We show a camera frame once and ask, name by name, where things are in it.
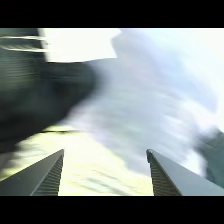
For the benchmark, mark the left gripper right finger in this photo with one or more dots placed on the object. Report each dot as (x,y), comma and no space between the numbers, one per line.
(173,181)

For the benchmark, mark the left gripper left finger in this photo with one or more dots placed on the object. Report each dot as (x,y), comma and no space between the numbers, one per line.
(40,181)

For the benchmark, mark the dark garment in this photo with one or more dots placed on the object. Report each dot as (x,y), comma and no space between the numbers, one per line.
(36,100)

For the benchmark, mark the pale blue garment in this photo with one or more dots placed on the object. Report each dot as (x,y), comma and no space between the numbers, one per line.
(143,110)

